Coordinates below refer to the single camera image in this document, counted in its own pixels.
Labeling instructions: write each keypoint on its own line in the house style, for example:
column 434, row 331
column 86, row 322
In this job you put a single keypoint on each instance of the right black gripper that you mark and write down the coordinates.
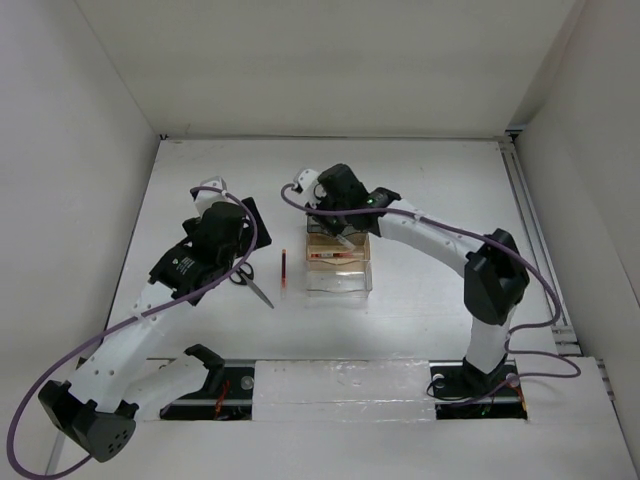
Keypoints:
column 331, row 226

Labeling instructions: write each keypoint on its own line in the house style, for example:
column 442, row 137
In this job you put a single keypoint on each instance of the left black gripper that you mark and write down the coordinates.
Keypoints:
column 246, row 238

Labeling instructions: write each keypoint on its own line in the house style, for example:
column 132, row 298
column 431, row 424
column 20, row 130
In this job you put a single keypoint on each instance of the red pen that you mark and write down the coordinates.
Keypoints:
column 283, row 274
column 336, row 255

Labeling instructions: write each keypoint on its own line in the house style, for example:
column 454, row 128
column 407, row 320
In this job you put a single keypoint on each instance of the green pen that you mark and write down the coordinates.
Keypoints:
column 346, row 243

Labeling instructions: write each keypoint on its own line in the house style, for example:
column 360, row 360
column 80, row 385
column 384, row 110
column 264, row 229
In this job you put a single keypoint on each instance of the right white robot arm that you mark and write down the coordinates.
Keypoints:
column 493, row 282

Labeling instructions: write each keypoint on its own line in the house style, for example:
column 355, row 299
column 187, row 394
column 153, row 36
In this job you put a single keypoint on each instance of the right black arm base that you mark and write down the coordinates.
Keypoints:
column 456, row 398

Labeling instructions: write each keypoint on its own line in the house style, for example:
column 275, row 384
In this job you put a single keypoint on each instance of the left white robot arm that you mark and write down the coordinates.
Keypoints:
column 99, row 405

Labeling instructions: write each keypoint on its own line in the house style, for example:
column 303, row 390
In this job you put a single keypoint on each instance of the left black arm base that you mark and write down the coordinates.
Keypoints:
column 225, row 395

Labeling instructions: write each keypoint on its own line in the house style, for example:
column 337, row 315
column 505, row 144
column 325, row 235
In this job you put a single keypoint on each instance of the grey smoked plastic tray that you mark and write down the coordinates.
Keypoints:
column 315, row 225

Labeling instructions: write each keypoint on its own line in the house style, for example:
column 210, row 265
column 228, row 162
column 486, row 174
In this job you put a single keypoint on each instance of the clear plastic tray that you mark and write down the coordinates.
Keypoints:
column 339, row 277

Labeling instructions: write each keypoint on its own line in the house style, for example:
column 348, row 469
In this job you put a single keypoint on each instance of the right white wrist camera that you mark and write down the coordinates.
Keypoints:
column 308, row 188

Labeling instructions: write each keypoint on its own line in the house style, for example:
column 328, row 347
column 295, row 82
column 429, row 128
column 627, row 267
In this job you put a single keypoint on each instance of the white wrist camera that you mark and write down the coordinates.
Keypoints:
column 308, row 188
column 209, row 192

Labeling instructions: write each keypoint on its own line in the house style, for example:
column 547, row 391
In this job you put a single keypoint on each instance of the black handled scissors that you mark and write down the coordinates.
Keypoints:
column 245, row 276

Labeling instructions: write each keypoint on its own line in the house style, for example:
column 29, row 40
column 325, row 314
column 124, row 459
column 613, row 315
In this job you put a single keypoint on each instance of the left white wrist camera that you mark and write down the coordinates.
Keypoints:
column 209, row 192

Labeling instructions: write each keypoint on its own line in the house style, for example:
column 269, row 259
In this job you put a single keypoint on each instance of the aluminium rail right side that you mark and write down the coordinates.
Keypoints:
column 565, row 337

